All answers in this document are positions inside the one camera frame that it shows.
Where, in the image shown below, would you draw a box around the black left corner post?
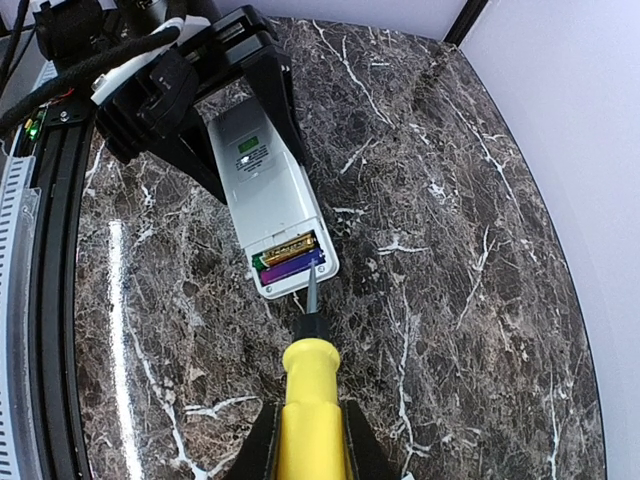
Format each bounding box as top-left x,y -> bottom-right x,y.
444,0 -> 489,46

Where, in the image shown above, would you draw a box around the white slotted cable duct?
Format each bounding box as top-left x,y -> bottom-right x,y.
1,156 -> 41,479

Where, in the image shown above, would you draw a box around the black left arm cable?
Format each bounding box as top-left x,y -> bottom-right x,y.
0,0 -> 181,136

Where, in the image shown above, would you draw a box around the batteries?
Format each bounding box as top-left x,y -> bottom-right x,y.
251,231 -> 319,272

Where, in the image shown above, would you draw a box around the yellow handled screwdriver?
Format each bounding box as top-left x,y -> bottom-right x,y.
277,265 -> 347,479

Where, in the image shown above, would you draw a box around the white remote control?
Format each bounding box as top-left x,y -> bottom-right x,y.
208,98 -> 340,300

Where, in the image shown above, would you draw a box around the purple AAA battery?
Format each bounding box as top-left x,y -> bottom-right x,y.
259,248 -> 325,286

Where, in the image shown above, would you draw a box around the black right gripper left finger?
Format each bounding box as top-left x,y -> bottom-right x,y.
227,402 -> 282,480

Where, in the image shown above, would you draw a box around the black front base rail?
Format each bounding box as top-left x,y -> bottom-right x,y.
28,120 -> 93,479

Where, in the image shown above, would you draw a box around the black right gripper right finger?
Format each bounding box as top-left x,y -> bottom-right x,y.
340,400 -> 398,480

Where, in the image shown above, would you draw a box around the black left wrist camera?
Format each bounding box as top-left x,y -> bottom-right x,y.
96,49 -> 199,164

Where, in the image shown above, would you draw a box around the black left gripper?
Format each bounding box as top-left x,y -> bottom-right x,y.
94,4 -> 309,206

